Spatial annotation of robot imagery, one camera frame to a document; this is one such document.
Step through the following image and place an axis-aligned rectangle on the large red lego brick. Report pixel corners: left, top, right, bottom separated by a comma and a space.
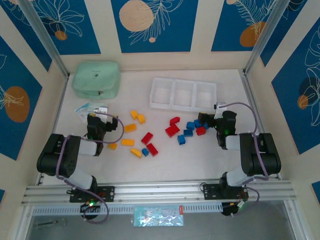
165, 125, 181, 138

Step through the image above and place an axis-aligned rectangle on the blue white plastic packet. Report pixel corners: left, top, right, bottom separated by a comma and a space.
74, 102, 97, 123

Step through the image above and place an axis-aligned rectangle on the clear white plastic packet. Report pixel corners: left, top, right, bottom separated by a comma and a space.
87, 101, 111, 109

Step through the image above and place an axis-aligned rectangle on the white three-compartment tray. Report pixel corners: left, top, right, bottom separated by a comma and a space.
149, 77, 217, 115

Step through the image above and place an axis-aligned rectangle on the mint green zip pouch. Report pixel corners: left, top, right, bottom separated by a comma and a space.
71, 61, 122, 100

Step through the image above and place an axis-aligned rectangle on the black electronics module with LED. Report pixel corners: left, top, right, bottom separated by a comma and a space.
79, 198, 101, 214
220, 201, 249, 217

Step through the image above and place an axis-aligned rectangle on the holographic foil packet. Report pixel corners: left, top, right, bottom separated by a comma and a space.
130, 204, 185, 228

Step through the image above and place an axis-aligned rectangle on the metal key tool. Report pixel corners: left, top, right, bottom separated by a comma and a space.
36, 218, 68, 227

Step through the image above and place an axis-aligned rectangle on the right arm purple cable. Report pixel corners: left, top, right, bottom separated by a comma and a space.
224, 101, 270, 218

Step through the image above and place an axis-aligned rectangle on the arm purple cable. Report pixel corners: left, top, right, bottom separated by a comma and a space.
55, 112, 125, 224
224, 101, 270, 218

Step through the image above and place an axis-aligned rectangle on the aluminium side rail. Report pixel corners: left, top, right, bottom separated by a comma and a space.
37, 74, 70, 186
240, 69, 283, 180

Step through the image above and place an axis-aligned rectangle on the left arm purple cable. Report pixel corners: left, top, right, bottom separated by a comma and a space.
55, 112, 125, 224

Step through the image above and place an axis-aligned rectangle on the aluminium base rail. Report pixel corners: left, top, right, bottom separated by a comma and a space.
21, 177, 298, 207

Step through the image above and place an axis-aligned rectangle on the white slotted cable duct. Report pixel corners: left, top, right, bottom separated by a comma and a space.
31, 202, 224, 216

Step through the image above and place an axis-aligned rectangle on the aluminium frame post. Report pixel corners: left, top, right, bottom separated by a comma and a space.
242, 0, 293, 76
17, 0, 70, 79

